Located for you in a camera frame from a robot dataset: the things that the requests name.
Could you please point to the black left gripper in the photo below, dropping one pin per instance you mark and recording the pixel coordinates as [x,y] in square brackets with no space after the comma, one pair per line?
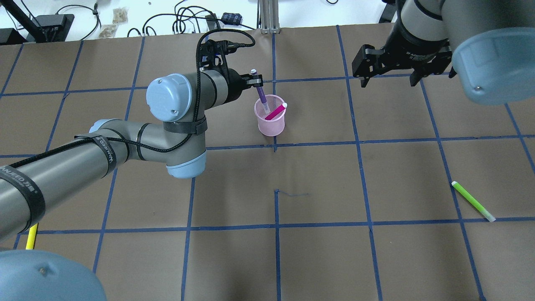
[235,85]

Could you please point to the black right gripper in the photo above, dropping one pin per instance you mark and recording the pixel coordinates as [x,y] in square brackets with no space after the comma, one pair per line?
[404,53]

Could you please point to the purple pen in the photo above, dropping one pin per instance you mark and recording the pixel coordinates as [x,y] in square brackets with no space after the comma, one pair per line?
[260,91]

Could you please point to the pink pen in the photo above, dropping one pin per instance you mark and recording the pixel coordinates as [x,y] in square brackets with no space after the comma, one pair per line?
[279,110]

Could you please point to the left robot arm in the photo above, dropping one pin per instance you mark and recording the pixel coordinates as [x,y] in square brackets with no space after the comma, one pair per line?
[32,187]

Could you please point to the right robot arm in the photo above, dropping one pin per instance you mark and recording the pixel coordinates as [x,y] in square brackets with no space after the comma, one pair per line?
[489,45]

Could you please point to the pink mesh cup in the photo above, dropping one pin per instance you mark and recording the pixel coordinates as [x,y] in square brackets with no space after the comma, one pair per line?
[273,127]

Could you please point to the blue plaid pouch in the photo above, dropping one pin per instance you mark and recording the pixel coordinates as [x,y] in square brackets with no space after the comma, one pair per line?
[234,19]

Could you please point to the green pen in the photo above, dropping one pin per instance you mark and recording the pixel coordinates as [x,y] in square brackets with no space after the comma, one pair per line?
[473,202]

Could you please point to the yellow pen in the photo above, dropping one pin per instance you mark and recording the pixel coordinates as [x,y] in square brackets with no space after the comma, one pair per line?
[32,234]

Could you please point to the aluminium frame post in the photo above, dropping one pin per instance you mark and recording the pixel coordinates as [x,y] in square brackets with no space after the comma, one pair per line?
[268,16]

